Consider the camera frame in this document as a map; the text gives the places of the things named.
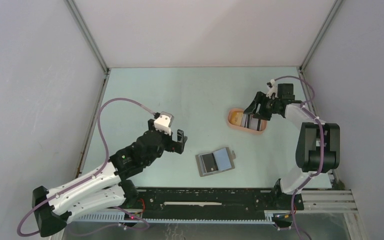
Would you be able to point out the corner frame post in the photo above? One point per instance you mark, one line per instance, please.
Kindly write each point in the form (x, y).
(84, 29)
(335, 8)

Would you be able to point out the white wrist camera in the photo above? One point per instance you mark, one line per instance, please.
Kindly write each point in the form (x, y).
(163, 123)
(272, 89)

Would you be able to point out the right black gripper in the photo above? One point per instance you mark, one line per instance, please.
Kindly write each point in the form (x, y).
(260, 98)

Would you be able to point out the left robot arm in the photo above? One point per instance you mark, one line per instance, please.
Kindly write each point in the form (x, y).
(109, 185)

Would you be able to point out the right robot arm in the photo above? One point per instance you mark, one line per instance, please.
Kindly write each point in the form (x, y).
(318, 146)

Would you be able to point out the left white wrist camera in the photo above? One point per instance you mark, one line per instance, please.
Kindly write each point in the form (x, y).
(163, 123)

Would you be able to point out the grey card holder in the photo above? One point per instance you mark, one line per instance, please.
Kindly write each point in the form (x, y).
(225, 160)

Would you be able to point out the black credit card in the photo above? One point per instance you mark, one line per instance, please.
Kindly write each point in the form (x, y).
(209, 163)

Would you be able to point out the white credit card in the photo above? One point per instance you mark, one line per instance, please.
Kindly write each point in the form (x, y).
(253, 123)

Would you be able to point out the pink oval tray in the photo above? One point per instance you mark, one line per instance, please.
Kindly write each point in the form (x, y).
(242, 128)

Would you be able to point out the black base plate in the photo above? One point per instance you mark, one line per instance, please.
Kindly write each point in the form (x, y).
(192, 212)

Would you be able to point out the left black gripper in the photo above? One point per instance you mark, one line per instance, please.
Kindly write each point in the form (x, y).
(174, 146)

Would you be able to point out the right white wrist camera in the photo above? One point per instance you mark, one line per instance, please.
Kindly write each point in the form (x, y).
(272, 89)

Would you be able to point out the aluminium frame rail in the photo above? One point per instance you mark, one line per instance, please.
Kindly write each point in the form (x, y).
(328, 202)

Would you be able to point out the right corner frame post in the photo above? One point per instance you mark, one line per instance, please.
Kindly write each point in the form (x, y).
(335, 8)

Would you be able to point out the left corner frame post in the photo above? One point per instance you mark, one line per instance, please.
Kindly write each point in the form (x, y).
(84, 29)

